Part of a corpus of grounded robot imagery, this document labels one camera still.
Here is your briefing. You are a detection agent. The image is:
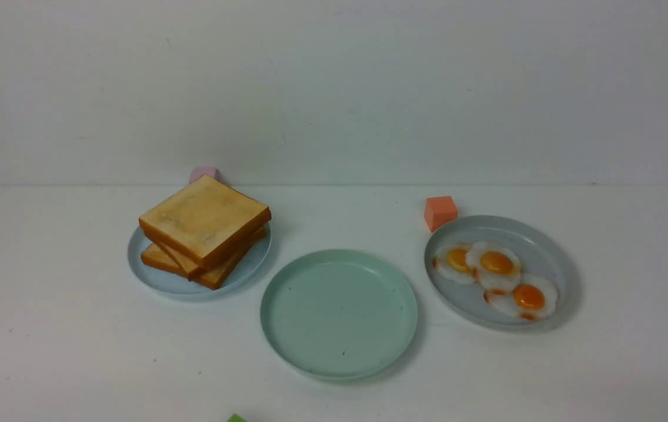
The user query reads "toast slice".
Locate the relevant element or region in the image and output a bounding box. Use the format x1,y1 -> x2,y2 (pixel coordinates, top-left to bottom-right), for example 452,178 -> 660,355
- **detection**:
140,243 -> 192,278
155,227 -> 270,274
186,230 -> 266,290
138,176 -> 272,269

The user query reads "fried egg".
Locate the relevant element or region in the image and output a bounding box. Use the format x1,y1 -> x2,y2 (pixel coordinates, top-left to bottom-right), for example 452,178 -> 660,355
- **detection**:
465,241 -> 521,295
431,243 -> 476,285
483,273 -> 559,321

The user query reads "light blue bread plate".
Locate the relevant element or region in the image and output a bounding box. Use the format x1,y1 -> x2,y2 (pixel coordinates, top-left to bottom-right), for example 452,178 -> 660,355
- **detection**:
127,223 -> 274,302

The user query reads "mint green centre plate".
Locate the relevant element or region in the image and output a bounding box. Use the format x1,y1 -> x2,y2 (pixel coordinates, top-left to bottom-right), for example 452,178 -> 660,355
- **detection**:
259,249 -> 419,382

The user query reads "orange cube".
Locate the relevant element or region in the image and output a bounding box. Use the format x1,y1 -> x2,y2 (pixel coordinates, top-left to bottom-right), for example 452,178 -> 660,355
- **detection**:
424,196 -> 459,233

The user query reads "pink cube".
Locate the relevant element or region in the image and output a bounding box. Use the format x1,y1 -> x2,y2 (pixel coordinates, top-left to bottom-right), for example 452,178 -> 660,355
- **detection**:
188,166 -> 223,184

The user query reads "grey egg plate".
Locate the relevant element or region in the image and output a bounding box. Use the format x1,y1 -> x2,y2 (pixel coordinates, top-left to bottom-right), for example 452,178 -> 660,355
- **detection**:
425,216 -> 581,333

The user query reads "green cube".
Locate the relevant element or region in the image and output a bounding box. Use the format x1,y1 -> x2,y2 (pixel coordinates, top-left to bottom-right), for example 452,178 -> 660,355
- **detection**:
227,413 -> 247,422

